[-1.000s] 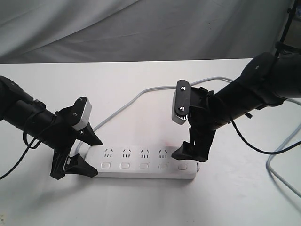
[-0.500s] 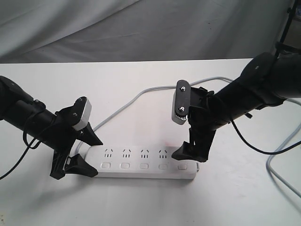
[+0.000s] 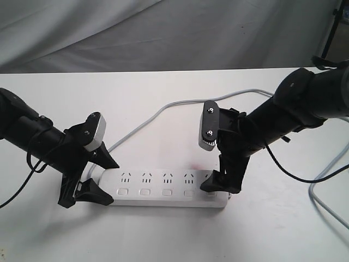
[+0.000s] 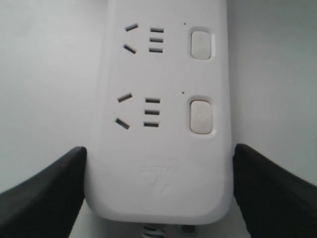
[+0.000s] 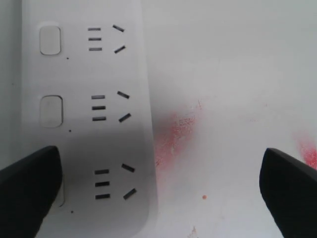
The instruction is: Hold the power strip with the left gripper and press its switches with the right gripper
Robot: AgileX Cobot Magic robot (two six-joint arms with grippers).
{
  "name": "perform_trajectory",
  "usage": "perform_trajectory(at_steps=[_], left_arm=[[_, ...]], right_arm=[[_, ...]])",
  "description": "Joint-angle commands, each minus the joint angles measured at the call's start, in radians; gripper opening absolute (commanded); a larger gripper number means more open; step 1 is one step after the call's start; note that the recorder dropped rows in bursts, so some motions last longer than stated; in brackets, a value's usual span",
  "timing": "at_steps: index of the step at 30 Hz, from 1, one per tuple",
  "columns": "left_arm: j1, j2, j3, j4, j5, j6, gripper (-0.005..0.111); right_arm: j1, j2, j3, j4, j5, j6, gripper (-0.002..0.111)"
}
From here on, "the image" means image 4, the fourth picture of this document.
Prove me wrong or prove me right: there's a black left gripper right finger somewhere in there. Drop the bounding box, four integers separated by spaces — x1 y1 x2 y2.
233 144 317 238

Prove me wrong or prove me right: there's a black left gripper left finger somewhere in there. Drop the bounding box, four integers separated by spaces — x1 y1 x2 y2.
0 147 87 238

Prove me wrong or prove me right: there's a white five-outlet power strip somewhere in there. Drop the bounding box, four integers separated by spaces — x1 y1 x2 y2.
84 0 233 225

